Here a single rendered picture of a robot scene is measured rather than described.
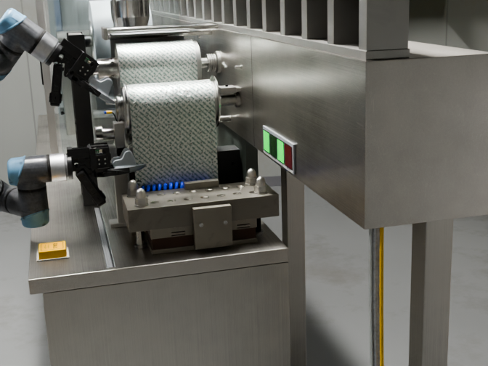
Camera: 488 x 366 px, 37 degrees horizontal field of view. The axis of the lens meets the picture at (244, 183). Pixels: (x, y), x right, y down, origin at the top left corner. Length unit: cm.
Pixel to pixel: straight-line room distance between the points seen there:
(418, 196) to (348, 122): 18
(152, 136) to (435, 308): 92
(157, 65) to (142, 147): 32
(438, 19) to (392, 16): 473
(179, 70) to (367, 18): 109
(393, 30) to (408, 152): 21
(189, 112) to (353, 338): 172
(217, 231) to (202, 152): 27
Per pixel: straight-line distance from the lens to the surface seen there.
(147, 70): 227
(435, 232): 149
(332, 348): 338
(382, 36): 130
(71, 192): 260
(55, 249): 198
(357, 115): 132
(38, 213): 205
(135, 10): 273
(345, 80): 137
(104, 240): 208
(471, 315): 376
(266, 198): 195
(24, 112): 585
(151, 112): 204
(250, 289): 196
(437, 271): 153
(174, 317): 194
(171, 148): 207
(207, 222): 191
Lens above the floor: 157
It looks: 15 degrees down
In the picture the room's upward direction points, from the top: 2 degrees counter-clockwise
